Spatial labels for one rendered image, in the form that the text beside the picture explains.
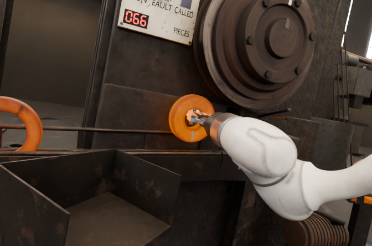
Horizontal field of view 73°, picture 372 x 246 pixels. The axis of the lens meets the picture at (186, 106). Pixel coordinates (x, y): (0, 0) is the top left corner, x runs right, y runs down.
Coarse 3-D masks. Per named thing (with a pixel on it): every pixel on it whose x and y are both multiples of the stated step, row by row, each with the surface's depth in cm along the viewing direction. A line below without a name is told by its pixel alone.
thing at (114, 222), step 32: (32, 160) 47; (64, 160) 52; (96, 160) 59; (128, 160) 61; (0, 192) 41; (32, 192) 36; (64, 192) 54; (96, 192) 61; (128, 192) 61; (160, 192) 56; (0, 224) 40; (32, 224) 35; (64, 224) 32; (96, 224) 51; (128, 224) 52; (160, 224) 54
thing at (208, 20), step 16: (224, 0) 79; (304, 0) 91; (208, 16) 78; (208, 32) 79; (208, 48) 79; (208, 64) 80; (224, 80) 83; (224, 96) 91; (240, 96) 86; (288, 96) 94
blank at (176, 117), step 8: (184, 96) 81; (192, 96) 80; (200, 96) 81; (176, 104) 79; (184, 104) 79; (192, 104) 81; (200, 104) 82; (208, 104) 83; (176, 112) 79; (184, 112) 80; (208, 112) 83; (176, 120) 79; (184, 120) 80; (176, 128) 80; (184, 128) 81; (192, 128) 83; (200, 128) 83; (184, 136) 81; (192, 136) 82; (200, 136) 84
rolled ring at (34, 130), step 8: (0, 96) 64; (0, 104) 63; (8, 104) 63; (16, 104) 64; (24, 104) 65; (16, 112) 64; (24, 112) 65; (32, 112) 66; (24, 120) 65; (32, 120) 66; (32, 128) 66; (40, 128) 67; (32, 136) 66; (40, 136) 67; (24, 144) 66; (32, 144) 66
